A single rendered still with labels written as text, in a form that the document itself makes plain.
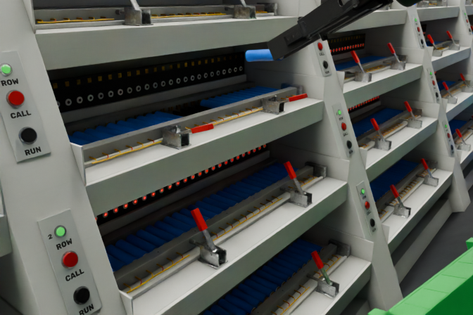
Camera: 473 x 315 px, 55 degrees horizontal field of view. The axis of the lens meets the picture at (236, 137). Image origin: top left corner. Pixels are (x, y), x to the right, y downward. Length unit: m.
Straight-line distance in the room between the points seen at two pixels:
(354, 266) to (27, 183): 0.74
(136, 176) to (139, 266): 0.14
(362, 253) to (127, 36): 0.71
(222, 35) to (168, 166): 0.28
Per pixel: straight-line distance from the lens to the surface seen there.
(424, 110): 1.68
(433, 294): 0.79
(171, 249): 0.72
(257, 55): 0.73
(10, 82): 0.56
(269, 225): 0.83
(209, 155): 0.72
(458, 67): 2.36
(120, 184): 0.61
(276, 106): 0.88
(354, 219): 1.07
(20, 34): 0.59
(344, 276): 1.04
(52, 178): 0.56
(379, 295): 1.14
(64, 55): 0.62
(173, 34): 0.73
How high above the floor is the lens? 0.56
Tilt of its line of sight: 3 degrees down
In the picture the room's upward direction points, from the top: 17 degrees counter-clockwise
